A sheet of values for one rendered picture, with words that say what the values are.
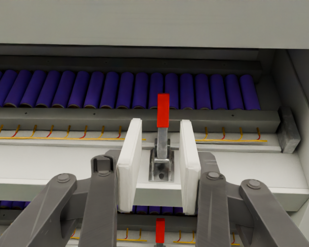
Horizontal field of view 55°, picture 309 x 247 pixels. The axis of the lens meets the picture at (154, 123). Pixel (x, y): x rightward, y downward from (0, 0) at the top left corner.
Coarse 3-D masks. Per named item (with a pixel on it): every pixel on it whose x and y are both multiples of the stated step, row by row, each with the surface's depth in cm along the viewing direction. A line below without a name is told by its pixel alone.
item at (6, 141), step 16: (0, 144) 35; (16, 144) 35; (32, 144) 35; (48, 144) 35; (64, 144) 35; (80, 144) 35; (96, 144) 35; (112, 144) 35; (144, 144) 35; (176, 144) 35
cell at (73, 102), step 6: (78, 72) 41; (84, 72) 41; (78, 78) 40; (84, 78) 40; (78, 84) 39; (84, 84) 40; (72, 90) 39; (78, 90) 39; (84, 90) 39; (72, 96) 38; (78, 96) 38; (84, 96) 39; (72, 102) 37; (78, 102) 37
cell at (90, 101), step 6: (96, 72) 41; (96, 78) 40; (102, 78) 41; (90, 84) 40; (96, 84) 39; (102, 84) 40; (90, 90) 39; (96, 90) 39; (90, 96) 38; (96, 96) 38; (84, 102) 38; (90, 102) 37; (96, 102) 38
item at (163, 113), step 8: (160, 96) 30; (168, 96) 30; (160, 104) 30; (168, 104) 30; (160, 112) 30; (168, 112) 30; (160, 120) 30; (168, 120) 30; (160, 128) 31; (160, 136) 31; (160, 144) 31; (160, 152) 31
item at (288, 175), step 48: (0, 48) 42; (48, 48) 42; (96, 48) 41; (144, 48) 41; (192, 48) 41; (240, 48) 41; (288, 96) 37; (240, 144) 35; (288, 144) 33; (0, 192) 34; (144, 192) 33; (288, 192) 31
